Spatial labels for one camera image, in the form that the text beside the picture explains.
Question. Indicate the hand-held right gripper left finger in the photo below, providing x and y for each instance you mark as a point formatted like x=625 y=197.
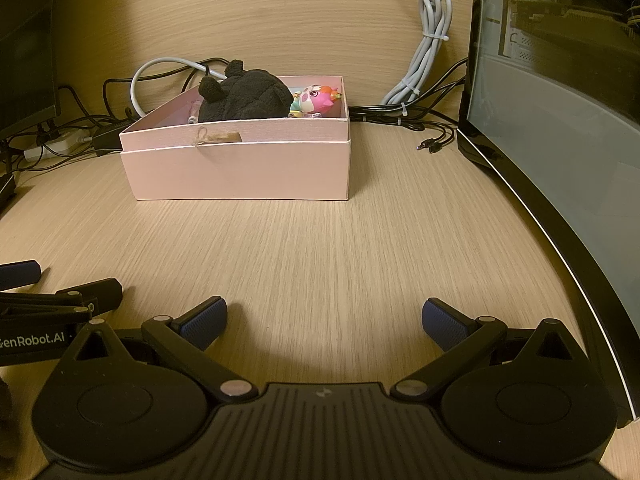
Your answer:
x=205 y=322

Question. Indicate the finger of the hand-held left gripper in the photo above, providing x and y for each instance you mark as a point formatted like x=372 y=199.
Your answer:
x=100 y=294
x=20 y=272

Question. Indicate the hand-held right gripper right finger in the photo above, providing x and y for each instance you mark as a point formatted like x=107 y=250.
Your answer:
x=442 y=322

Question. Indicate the pink cardboard box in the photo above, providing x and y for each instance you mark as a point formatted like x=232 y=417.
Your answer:
x=235 y=170

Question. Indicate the black plush toy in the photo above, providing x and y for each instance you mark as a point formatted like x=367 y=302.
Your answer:
x=240 y=95

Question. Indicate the pink bird toy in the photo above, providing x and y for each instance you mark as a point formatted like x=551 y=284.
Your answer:
x=315 y=99

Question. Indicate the white power strip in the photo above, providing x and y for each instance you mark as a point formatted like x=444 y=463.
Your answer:
x=55 y=146

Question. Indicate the black power adapter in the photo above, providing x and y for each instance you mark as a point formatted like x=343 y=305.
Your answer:
x=107 y=137

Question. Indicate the black computer monitor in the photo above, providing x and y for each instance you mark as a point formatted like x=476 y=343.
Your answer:
x=25 y=35

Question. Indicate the computer case with glass panel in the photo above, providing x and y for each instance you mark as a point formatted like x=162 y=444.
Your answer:
x=550 y=110

